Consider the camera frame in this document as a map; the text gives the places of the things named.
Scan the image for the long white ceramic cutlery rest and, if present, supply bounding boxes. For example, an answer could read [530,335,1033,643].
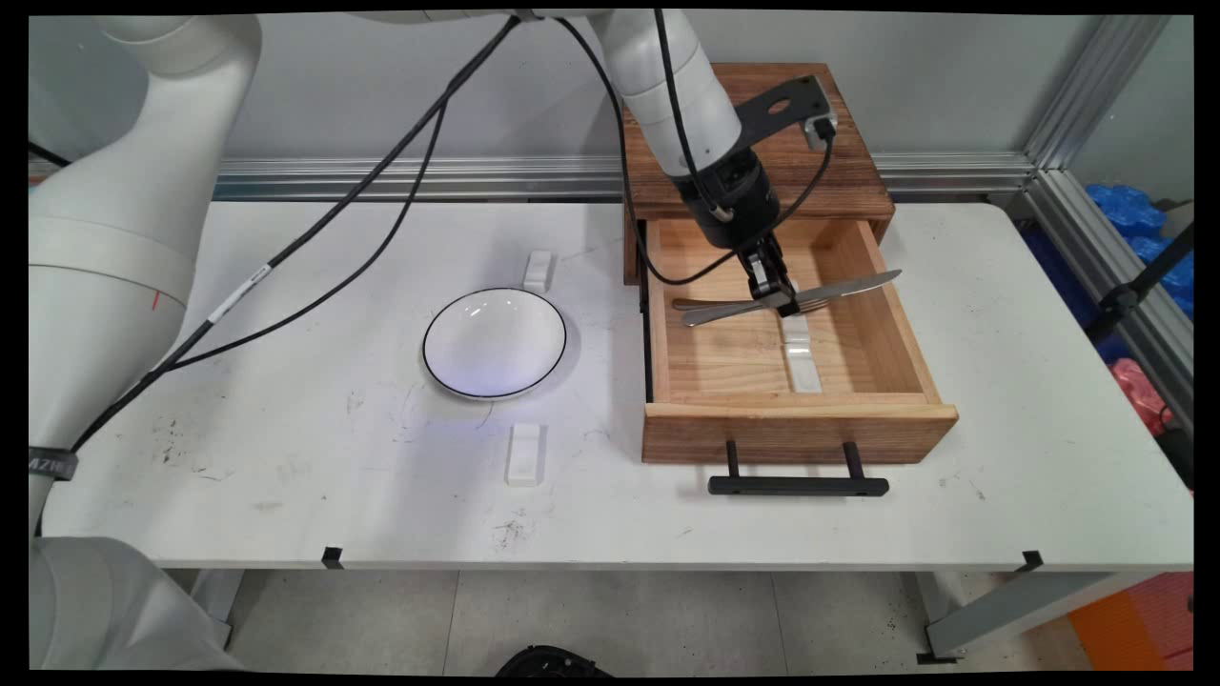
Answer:
[777,310,824,394]

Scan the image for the horizontal aluminium frame rail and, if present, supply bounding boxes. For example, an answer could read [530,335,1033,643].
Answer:
[214,152,1035,203]

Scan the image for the dark wooden drawer cabinet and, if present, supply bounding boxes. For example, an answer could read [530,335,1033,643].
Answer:
[621,63,897,287]

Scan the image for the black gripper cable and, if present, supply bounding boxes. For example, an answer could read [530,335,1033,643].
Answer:
[653,10,737,225]

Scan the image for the red plastic bag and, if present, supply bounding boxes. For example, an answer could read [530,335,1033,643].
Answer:
[1108,358,1173,437]

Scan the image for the black velcro strap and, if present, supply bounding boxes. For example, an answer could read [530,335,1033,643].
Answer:
[29,446,79,482]

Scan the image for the black camera mounting bracket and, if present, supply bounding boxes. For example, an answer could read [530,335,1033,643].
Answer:
[734,74,835,144]

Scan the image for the stainless steel fork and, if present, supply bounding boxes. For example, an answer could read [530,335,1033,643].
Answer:
[672,293,833,317]

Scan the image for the dark blue plastic bags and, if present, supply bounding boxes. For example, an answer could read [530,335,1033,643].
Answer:
[1085,183,1194,320]

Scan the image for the black metal drawer handle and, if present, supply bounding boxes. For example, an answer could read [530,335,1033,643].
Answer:
[707,440,890,498]

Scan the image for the black tripod stand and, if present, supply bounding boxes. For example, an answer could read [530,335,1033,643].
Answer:
[1087,221,1194,344]

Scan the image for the white table leg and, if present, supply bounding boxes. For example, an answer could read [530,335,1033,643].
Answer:
[191,570,244,649]

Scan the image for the plain thick black cable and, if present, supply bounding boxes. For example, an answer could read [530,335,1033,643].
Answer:
[143,95,454,377]

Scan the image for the orange box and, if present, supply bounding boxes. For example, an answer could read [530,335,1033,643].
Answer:
[1067,572,1194,671]

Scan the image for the white plate with black rim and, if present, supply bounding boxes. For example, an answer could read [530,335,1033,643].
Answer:
[422,287,569,400]

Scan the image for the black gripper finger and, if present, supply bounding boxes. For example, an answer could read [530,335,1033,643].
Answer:
[765,234,800,306]
[742,246,792,312]

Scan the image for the black round floor object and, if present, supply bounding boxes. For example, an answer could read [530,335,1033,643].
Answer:
[496,645,611,677]

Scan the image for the grey metal table leg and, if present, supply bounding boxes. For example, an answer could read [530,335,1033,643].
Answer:
[915,572,1159,665]

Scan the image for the light wooden drawer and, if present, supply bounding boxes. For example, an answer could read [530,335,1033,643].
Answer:
[640,217,960,466]

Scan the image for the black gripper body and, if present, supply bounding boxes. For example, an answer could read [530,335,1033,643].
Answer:
[679,148,784,254]

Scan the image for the slanted aluminium frame rail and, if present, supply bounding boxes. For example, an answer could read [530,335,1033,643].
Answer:
[1020,170,1194,430]

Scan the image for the upright aluminium frame post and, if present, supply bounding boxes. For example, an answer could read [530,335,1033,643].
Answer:
[1025,14,1173,172]

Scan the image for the stainless steel table knife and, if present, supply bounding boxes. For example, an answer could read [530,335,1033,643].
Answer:
[681,270,903,328]

